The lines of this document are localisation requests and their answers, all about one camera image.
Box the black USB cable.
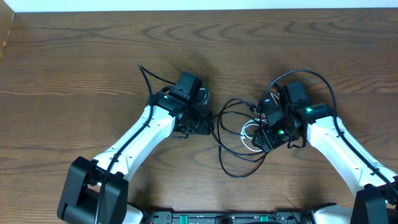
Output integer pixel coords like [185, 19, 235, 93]
[211, 98, 268, 179]
[217, 102, 259, 138]

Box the white USB cable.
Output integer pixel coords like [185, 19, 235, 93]
[240, 118, 269, 152]

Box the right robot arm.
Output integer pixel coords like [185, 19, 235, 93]
[252, 103, 397, 223]

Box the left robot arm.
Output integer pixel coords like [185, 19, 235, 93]
[57, 88, 212, 223]

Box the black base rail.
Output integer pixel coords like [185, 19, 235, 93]
[141, 210, 314, 224]

